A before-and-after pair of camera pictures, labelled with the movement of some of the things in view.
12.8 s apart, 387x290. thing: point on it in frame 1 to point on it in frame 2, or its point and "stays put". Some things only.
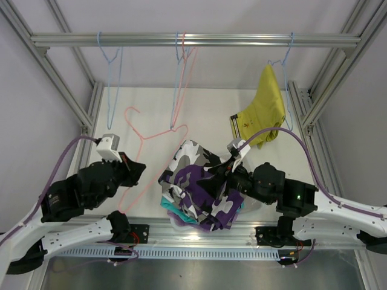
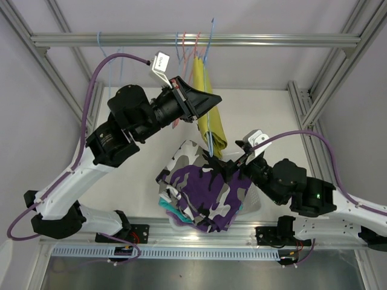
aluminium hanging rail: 196,41 stays put
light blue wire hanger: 109,61 stays put
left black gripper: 133,170 to 195,102
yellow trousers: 265,109 to 212,125
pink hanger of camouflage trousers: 143,138 to 195,55
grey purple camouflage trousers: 187,162 stays put
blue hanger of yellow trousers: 282,63 to 206,52
